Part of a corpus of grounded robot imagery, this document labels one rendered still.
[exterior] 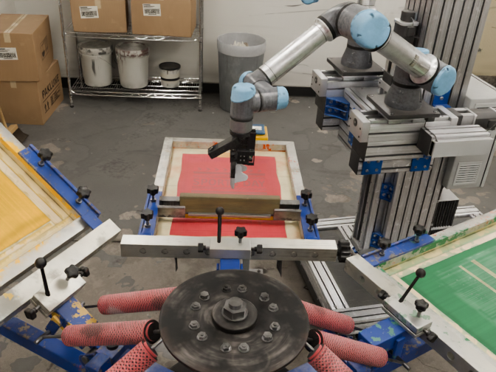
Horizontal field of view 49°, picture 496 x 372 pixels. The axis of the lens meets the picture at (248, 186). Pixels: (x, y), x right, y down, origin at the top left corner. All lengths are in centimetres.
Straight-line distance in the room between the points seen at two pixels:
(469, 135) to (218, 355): 162
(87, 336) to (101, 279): 195
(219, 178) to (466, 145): 100
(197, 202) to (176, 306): 86
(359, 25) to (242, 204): 72
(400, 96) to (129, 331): 150
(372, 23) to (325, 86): 87
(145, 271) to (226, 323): 221
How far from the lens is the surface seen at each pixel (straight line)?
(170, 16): 501
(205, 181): 224
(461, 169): 280
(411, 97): 230
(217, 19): 549
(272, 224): 200
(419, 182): 280
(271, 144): 248
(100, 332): 129
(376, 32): 188
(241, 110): 176
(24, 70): 496
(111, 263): 336
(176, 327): 110
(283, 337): 109
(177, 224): 198
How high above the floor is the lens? 209
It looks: 31 degrees down
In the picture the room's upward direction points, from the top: 3 degrees clockwise
